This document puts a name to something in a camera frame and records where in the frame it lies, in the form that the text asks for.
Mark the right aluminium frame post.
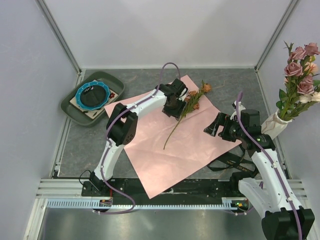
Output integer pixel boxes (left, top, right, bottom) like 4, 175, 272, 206
254, 0, 301, 73

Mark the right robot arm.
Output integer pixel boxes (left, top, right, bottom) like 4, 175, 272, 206
204, 109, 315, 240

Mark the orange dried flower spray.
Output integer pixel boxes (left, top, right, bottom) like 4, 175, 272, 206
163, 80, 212, 150

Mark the dark green tray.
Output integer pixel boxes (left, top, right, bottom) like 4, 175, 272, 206
60, 71, 125, 127

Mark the cream rosebud spray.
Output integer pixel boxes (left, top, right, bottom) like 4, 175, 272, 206
283, 91, 320, 122

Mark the left aluminium frame post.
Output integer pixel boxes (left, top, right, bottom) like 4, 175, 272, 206
35, 0, 82, 75

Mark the blue rimmed black plate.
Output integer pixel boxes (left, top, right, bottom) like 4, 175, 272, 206
75, 80, 111, 111

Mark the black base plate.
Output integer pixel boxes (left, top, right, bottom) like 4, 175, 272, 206
81, 177, 251, 206

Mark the white ceramic vase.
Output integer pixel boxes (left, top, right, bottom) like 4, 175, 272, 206
261, 110, 293, 140

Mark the aluminium frame post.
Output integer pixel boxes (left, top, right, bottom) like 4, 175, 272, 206
254, 0, 301, 73
35, 0, 82, 75

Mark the aluminium front rail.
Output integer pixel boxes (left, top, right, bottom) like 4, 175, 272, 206
36, 178, 308, 200

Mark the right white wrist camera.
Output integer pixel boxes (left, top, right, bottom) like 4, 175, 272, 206
230, 101, 246, 121

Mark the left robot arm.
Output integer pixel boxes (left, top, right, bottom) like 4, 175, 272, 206
81, 78, 188, 197

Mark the light blue cable duct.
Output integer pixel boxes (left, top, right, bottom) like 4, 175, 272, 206
46, 198, 238, 211

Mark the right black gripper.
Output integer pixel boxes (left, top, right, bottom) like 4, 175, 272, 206
203, 112, 247, 143

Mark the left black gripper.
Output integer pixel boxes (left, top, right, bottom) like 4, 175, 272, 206
162, 97, 188, 122

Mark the purple flower bouquet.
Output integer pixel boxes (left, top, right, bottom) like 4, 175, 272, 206
103, 74, 245, 200

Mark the black ribbon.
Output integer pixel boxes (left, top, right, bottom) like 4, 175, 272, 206
206, 145, 260, 177

